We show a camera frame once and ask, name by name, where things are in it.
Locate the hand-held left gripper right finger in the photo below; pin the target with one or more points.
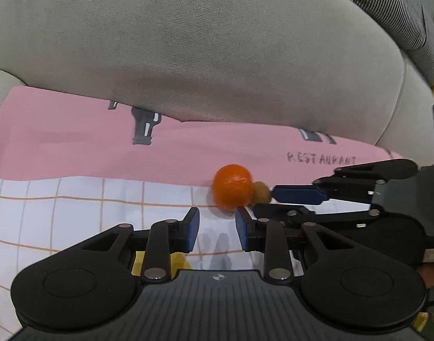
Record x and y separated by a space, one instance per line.
242 229

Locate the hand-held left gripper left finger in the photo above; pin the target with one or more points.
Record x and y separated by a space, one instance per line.
194 229

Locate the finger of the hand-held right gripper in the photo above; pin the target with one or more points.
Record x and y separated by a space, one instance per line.
298 194
330 213

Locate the small brown fruit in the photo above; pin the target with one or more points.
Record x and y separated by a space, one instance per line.
261 191

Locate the orange tangerine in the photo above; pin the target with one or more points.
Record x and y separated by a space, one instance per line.
233 190

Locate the yellow banana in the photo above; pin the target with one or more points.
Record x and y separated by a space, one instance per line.
139 264

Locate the pink and white printed cloth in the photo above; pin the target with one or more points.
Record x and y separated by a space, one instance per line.
78 156

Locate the beige sofa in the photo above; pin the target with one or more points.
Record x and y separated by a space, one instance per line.
202 42

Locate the grey patterned pillow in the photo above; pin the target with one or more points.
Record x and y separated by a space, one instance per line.
405 14

